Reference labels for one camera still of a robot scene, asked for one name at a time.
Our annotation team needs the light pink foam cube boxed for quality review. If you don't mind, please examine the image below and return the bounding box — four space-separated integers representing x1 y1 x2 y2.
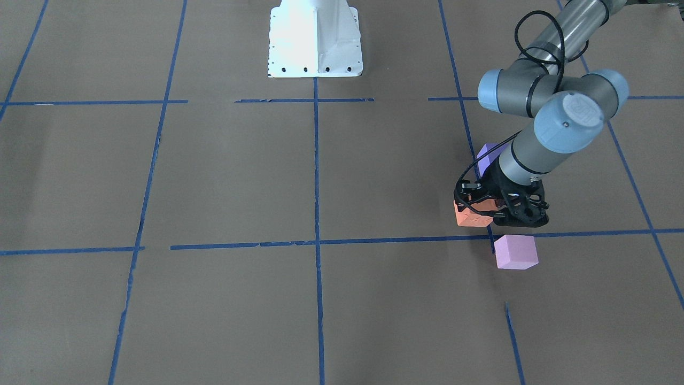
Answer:
494 235 539 270

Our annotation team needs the dark purple foam cube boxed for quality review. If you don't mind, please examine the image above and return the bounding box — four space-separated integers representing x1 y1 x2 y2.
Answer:
477 142 509 178

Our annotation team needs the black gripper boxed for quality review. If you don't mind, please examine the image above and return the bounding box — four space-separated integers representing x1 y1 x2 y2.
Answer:
454 158 549 228

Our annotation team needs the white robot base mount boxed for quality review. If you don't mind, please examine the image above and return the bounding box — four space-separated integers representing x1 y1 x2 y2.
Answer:
267 1 364 78

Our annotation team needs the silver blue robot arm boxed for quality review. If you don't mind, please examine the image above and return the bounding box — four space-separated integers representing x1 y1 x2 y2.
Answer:
454 1 629 228

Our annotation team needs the orange foam cube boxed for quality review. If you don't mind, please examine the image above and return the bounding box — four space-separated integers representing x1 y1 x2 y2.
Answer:
454 199 498 227

